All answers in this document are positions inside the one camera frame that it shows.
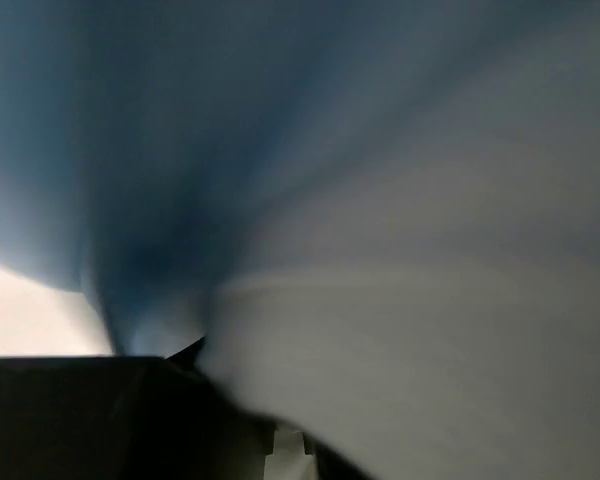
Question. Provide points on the light blue pillowcase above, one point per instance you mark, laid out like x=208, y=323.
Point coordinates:
x=158, y=144

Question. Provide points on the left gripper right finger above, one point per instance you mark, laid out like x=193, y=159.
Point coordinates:
x=329, y=465

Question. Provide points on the white pillow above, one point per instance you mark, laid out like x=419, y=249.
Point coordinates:
x=441, y=319

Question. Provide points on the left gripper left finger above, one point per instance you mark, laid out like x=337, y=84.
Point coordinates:
x=93, y=418

